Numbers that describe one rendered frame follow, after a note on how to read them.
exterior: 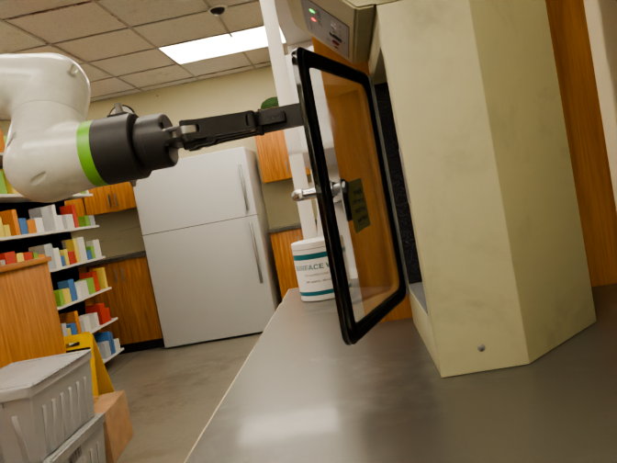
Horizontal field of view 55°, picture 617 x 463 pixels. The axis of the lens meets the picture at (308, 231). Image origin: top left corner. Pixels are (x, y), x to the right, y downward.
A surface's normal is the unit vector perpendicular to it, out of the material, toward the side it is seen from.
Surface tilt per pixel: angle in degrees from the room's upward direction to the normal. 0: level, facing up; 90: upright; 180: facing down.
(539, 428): 0
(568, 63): 90
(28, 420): 96
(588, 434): 0
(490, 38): 90
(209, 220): 90
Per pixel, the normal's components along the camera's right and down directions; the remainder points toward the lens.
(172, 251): -0.07, 0.07
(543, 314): 0.65, -0.08
